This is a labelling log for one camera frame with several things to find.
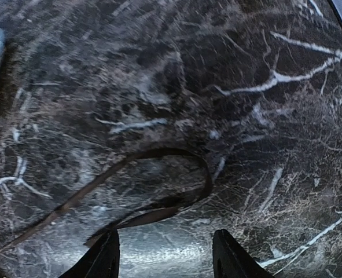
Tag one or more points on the black twine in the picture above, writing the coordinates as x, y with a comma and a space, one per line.
143, 187

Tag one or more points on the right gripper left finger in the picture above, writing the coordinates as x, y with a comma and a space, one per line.
100, 261

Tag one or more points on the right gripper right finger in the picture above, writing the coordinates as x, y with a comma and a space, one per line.
230, 260

